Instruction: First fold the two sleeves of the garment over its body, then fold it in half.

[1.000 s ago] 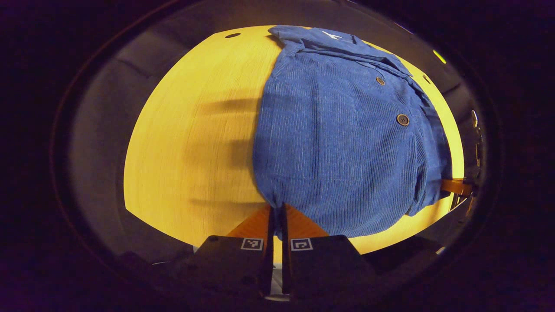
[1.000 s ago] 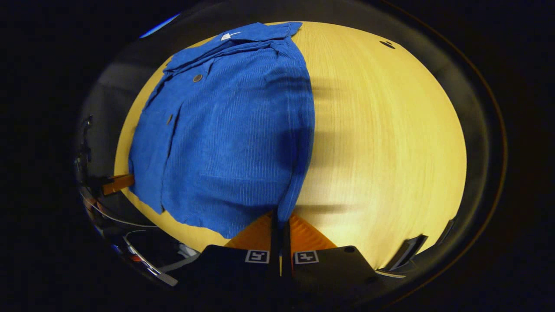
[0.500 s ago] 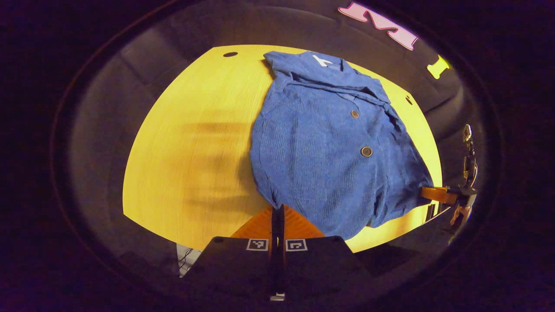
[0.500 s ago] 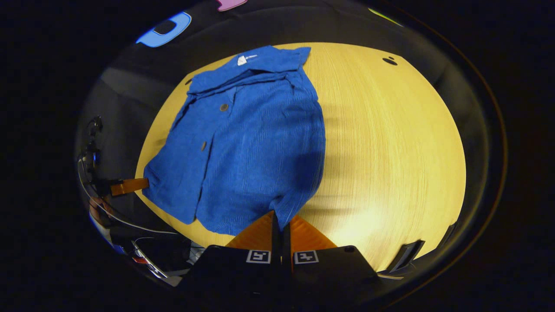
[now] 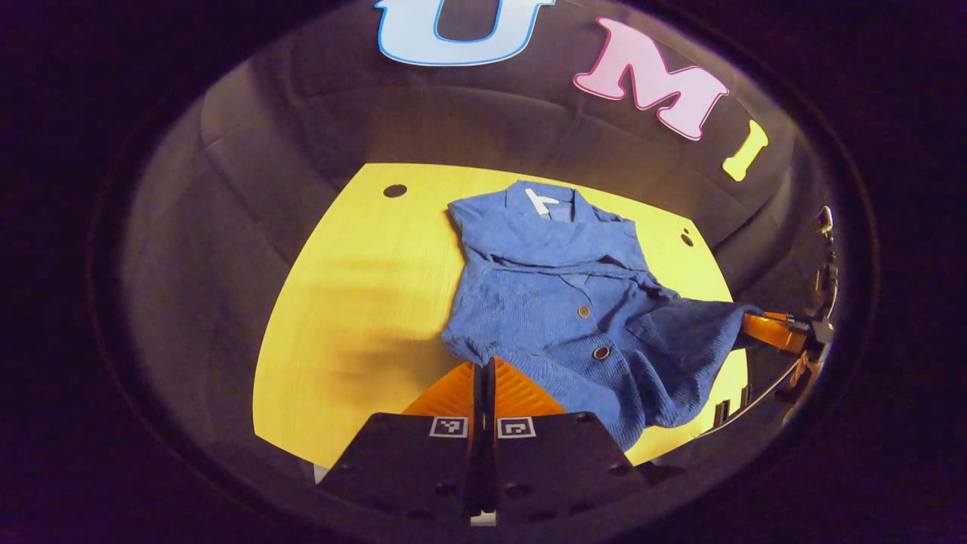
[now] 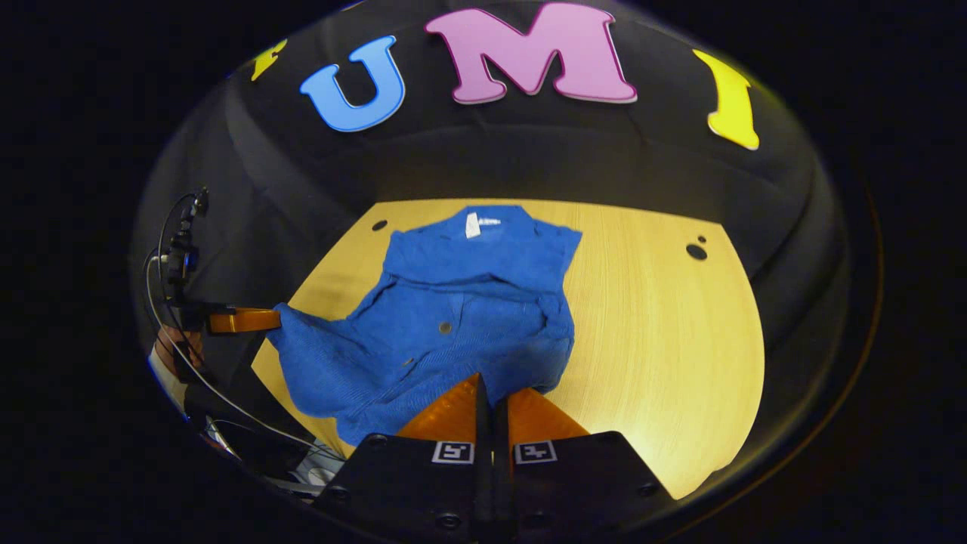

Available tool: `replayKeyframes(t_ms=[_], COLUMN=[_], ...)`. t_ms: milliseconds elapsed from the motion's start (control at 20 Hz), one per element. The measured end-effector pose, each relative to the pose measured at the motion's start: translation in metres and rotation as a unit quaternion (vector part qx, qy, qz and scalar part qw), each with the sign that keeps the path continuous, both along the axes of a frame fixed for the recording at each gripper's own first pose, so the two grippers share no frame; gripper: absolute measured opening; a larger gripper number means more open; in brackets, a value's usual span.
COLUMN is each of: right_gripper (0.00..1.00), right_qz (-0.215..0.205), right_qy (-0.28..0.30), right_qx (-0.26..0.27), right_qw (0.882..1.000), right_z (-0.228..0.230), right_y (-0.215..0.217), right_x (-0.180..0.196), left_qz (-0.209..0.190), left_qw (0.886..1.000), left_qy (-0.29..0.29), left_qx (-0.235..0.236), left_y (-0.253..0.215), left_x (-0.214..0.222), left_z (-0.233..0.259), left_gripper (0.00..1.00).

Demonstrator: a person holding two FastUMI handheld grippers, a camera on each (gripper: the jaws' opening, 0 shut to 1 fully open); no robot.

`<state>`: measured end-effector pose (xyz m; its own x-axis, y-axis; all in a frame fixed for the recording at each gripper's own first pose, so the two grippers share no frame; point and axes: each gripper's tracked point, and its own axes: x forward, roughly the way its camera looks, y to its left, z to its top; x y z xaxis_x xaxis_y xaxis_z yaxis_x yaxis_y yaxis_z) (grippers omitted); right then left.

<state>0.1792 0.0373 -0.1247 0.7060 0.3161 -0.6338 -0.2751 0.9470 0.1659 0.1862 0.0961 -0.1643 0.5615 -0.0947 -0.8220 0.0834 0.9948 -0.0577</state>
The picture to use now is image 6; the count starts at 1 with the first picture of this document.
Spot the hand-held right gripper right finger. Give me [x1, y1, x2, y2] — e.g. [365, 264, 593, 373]
[493, 385, 675, 544]

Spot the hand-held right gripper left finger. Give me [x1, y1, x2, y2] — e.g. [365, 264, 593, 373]
[311, 372, 493, 544]

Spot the blue knit cardigan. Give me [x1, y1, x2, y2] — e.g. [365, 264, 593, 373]
[268, 204, 584, 448]

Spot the grey cable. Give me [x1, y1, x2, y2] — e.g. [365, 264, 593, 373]
[144, 253, 348, 462]

